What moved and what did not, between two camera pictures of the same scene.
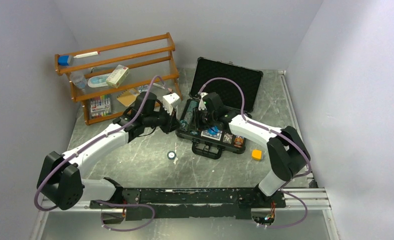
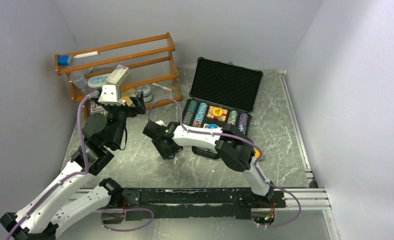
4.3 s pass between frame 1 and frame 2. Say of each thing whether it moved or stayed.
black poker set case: stayed
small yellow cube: stayed
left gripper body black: moved
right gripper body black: moved
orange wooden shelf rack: stayed
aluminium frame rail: stayed
